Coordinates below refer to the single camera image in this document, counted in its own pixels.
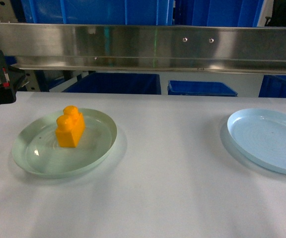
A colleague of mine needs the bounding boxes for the blue bin lower left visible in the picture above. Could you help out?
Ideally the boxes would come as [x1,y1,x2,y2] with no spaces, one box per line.
[64,72,161,95]

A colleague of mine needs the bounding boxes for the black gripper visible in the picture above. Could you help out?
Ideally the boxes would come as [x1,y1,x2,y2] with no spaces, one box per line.
[0,50,26,104]

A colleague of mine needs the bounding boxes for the light blue plastic plate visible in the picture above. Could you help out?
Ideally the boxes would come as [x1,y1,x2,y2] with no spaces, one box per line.
[227,108,286,175]

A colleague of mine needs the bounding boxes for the blue bin lower right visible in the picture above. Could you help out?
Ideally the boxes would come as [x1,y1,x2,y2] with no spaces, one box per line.
[259,75,286,98]

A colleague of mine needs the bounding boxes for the pale green plastic plate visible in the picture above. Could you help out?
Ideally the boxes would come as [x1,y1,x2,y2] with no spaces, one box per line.
[12,108,118,179]

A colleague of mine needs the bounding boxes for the blue bin lower middle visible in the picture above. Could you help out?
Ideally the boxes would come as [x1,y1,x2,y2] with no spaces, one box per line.
[167,80,238,97]

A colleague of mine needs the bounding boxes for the large blue bin upper left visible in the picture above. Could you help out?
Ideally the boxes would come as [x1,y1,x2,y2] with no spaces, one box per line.
[21,0,174,26]

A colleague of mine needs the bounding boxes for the large blue bin upper right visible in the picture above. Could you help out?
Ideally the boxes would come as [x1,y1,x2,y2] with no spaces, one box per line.
[174,0,263,27]

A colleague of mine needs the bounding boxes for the yellow two-stud toy block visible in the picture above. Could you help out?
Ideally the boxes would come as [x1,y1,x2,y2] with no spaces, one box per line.
[55,105,85,148]

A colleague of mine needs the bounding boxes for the stainless steel shelf rail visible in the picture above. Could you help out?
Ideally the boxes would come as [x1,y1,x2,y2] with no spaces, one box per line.
[0,23,286,75]

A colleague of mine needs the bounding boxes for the large blue bin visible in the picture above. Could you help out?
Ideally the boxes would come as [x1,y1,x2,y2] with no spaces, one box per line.
[174,0,263,27]
[21,0,174,26]

